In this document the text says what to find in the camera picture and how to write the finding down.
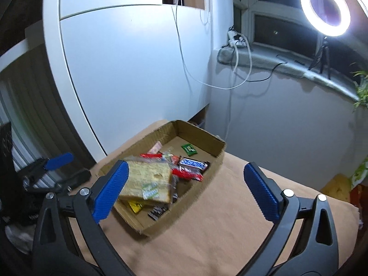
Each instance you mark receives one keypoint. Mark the white cabinet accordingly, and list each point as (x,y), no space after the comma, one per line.
(120,65)

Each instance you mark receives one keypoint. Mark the green potted plant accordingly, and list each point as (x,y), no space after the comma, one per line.
(361,89)

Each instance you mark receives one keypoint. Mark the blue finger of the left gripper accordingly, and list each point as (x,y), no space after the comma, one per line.
(55,163)
(73,181)

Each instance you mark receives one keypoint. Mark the green candy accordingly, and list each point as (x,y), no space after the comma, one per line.
(189,149)

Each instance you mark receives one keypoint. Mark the sandwich bread pack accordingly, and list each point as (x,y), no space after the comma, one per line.
(149,181)

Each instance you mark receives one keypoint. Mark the open cardboard box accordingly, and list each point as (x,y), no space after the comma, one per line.
(172,134)

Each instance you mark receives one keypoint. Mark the white power strip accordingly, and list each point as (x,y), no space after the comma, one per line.
(235,39)

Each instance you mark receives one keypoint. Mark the green snack bag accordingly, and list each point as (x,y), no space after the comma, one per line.
(360,173)

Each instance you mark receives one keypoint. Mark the bright ring light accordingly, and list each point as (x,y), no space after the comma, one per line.
(330,17)

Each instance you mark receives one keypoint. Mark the ring light tripod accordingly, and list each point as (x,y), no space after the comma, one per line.
(322,58)

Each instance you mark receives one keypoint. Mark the red clear snack packet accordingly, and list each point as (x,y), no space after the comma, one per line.
(159,153)

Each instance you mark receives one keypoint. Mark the Snickers bar on table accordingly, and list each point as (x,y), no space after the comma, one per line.
(201,166)

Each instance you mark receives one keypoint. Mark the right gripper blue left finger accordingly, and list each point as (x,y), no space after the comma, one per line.
(106,190)

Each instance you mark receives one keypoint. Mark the black white snack packet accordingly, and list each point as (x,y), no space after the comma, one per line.
(158,211)

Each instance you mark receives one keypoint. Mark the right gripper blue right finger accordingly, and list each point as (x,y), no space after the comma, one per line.
(265,191)

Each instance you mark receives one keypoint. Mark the yellow snack packet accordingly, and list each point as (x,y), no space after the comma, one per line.
(135,207)

